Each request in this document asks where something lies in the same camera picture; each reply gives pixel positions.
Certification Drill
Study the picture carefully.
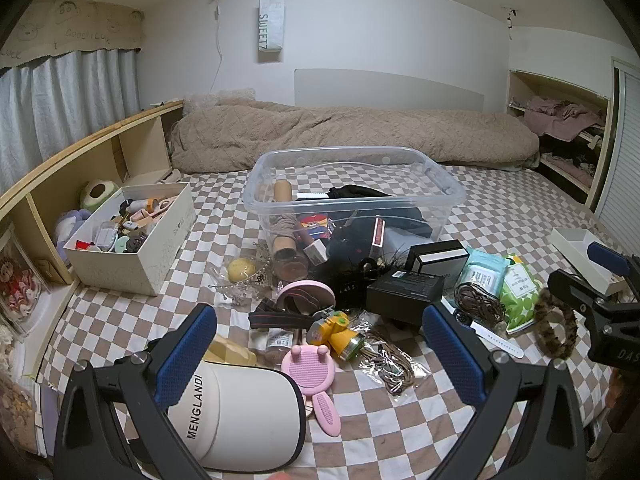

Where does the yellow headlamp with striped strap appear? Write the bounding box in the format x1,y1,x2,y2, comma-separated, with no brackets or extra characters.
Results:
248,297,366,363

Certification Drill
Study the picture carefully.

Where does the clear plastic storage container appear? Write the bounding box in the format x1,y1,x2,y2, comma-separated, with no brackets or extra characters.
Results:
243,146,467,263

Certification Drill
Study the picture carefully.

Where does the white cardboard box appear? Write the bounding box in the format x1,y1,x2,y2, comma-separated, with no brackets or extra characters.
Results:
63,181,197,297

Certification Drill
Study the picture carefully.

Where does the black cloth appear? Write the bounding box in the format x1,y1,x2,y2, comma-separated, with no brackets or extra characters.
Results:
327,185,433,241

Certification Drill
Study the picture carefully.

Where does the beige quilt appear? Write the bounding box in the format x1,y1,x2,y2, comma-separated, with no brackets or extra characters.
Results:
170,89,541,173

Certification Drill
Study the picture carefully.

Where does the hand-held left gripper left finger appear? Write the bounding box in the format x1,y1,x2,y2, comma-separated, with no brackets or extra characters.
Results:
54,302,221,480

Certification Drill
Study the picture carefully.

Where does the purple plush toy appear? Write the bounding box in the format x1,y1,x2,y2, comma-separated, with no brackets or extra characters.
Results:
54,208,93,256

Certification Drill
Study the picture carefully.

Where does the pink round disc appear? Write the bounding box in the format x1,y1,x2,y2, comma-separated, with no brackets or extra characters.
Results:
276,281,337,318

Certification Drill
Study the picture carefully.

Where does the leopard print headband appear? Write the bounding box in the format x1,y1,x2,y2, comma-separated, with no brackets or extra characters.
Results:
534,290,580,359

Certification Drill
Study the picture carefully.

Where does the teal wipes packet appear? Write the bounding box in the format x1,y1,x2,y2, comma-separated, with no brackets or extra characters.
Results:
455,247,511,306

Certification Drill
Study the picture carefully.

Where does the beige printed curtain valance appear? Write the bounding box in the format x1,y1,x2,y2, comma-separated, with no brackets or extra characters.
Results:
0,0,146,70

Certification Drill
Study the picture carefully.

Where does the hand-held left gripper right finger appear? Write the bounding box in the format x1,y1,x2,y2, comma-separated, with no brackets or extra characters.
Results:
421,302,588,480

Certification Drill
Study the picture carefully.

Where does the white baseball cap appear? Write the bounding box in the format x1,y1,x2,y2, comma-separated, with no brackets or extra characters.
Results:
150,360,308,473

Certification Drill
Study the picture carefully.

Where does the flat black box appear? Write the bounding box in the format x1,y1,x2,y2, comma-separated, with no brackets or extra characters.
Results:
366,269,445,328

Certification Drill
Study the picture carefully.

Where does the clear toothpick jar white lid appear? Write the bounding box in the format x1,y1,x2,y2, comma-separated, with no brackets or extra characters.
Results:
263,327,296,366

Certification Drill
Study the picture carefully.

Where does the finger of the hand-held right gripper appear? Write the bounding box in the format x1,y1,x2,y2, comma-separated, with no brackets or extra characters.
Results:
547,269,621,321
587,241,640,277

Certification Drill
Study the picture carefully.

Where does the red and blue small pack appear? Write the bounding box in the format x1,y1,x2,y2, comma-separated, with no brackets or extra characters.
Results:
300,214,333,241

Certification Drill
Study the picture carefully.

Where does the white hanging cable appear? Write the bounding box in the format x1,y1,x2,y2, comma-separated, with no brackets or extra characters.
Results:
212,0,226,93

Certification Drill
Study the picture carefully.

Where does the pink silicone bunny brush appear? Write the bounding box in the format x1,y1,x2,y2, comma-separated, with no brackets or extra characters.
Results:
281,345,343,441

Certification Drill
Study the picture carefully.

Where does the clear bag of brown cords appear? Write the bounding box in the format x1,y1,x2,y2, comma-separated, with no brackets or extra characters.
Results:
350,310,432,406

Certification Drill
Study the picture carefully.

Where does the brown cord coil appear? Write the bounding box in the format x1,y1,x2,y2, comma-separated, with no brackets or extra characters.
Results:
454,282,507,325

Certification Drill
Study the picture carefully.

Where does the yellow sponge in clear bag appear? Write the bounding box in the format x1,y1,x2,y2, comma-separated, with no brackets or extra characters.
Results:
210,255,266,306

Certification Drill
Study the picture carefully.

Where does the red floral clear pouch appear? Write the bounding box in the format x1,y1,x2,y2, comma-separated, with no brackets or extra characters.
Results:
0,240,43,336

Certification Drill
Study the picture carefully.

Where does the green wipes packet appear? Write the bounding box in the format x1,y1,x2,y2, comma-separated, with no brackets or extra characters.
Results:
500,252,543,335

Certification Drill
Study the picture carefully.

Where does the green plush toy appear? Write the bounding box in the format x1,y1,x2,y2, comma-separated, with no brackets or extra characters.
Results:
80,180,121,211

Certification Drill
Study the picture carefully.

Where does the grey blue curtain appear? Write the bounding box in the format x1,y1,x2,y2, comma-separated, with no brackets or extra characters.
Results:
0,49,142,196

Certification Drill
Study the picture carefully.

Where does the white louvred door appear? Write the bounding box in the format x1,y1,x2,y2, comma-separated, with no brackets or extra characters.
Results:
595,57,640,256

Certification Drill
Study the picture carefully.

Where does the pile of small cosmetics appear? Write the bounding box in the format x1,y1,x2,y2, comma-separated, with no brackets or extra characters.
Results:
75,195,183,253

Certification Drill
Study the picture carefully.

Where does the wooden bedside shelf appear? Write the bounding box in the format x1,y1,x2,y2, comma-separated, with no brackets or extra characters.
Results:
0,100,186,381

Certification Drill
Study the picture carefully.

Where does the pink clothes pile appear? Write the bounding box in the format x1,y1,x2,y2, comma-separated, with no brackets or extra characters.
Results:
522,96,606,141

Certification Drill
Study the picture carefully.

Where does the small white box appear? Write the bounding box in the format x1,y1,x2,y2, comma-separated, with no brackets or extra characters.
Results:
302,240,331,266

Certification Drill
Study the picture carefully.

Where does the white hanging paper bag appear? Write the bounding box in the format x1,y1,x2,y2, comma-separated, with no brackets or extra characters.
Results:
257,0,286,53

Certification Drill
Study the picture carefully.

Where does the white box lid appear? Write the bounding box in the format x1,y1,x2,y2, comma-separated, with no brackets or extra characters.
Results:
550,227,636,298

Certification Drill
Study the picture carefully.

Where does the wooden wardrobe shelf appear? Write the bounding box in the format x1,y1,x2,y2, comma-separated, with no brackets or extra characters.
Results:
506,69,615,206

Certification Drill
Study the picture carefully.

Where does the brown glass jar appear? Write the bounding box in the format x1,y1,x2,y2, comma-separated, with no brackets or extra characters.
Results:
274,252,308,281

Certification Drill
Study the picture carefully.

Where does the brown white checkered bed sheet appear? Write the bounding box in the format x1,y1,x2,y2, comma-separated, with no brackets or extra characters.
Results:
37,165,631,480

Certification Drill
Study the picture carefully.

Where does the white watch strap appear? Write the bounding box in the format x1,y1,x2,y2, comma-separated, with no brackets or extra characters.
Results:
452,310,525,359

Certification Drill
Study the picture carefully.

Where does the black and white box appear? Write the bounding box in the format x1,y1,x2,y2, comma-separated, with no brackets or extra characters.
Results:
405,240,470,286

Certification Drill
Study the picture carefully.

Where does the yellow translucent plastic piece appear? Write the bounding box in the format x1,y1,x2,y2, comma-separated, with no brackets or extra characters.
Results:
206,337,257,367

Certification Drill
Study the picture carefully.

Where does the crystal tiara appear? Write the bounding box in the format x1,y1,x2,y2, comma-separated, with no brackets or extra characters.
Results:
215,242,281,306

